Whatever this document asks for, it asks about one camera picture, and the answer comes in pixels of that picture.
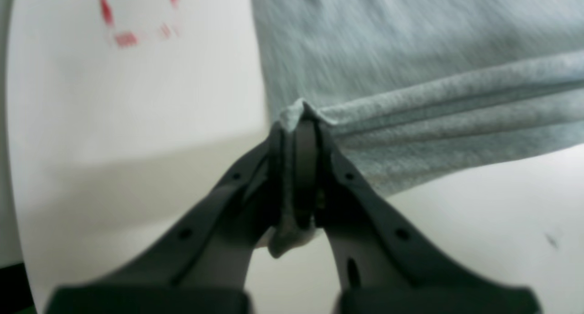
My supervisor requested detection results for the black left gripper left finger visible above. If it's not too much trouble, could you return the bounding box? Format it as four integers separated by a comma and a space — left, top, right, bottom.
47, 123, 284, 314

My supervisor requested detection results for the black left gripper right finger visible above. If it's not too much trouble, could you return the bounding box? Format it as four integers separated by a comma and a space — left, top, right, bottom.
293, 118, 541, 314

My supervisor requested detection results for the grey t-shirt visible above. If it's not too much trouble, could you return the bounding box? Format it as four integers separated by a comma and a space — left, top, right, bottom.
249, 0, 584, 259

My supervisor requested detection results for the red tape marking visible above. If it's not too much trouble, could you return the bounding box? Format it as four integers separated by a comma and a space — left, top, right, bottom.
98, 0, 183, 48

